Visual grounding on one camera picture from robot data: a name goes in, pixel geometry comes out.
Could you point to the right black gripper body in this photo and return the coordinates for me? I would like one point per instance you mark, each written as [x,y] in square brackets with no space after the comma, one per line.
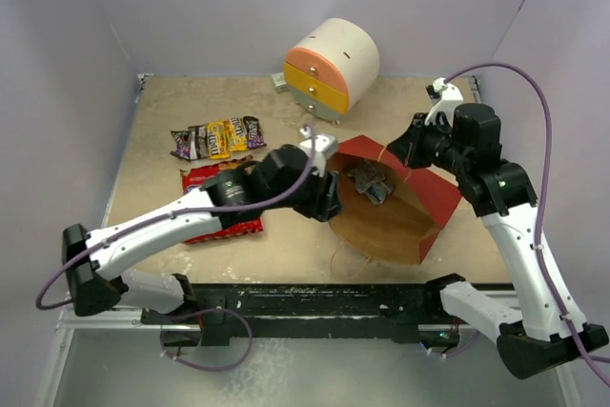
[431,144]

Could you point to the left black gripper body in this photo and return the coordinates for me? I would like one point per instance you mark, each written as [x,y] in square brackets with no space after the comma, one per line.
[311,202]

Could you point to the grey wrapper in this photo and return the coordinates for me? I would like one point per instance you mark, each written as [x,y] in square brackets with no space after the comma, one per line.
[365,174]

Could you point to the red brown paper bag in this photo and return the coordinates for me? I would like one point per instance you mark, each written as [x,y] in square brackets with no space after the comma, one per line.
[387,242]

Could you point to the purple candy packet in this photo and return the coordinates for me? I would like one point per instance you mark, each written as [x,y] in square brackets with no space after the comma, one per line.
[255,137]
[182,142]

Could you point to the yellow m&m's packet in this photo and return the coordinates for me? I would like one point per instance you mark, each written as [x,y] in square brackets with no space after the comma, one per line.
[236,134]
[217,140]

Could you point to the brown purple candy wrapper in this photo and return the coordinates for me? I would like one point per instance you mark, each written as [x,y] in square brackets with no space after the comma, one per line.
[198,146]

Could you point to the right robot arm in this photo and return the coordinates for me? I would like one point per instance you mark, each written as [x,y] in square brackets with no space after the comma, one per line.
[548,329]

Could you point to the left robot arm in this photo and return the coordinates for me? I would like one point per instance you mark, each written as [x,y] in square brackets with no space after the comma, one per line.
[100,263]

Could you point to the round pastel drawer cabinet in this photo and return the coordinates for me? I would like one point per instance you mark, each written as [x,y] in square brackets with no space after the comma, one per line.
[329,70]

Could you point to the small white box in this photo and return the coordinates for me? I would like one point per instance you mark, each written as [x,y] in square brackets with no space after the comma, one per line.
[279,82]

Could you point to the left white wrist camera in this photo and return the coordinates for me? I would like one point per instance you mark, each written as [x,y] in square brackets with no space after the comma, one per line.
[319,146]

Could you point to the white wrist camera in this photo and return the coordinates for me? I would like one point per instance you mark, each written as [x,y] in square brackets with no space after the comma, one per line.
[446,97]
[319,146]

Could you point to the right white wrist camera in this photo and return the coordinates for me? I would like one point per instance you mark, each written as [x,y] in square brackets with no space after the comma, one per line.
[446,97]

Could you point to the black aluminium base frame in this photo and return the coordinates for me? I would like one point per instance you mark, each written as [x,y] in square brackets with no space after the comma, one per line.
[212,315]

